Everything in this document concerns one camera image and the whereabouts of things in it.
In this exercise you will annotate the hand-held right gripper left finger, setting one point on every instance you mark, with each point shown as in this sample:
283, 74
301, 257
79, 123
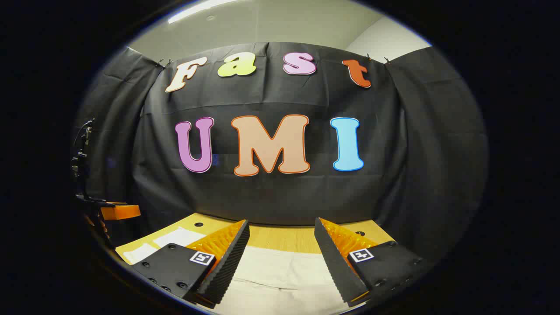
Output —
227, 262

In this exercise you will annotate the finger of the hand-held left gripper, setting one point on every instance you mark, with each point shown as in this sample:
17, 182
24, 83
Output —
120, 212
98, 229

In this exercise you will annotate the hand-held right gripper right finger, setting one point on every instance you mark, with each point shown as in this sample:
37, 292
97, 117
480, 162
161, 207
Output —
334, 262

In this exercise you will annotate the white jeans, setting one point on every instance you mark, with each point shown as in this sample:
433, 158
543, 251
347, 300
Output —
280, 273

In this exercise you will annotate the black backdrop cloth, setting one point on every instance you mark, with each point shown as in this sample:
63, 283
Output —
280, 201

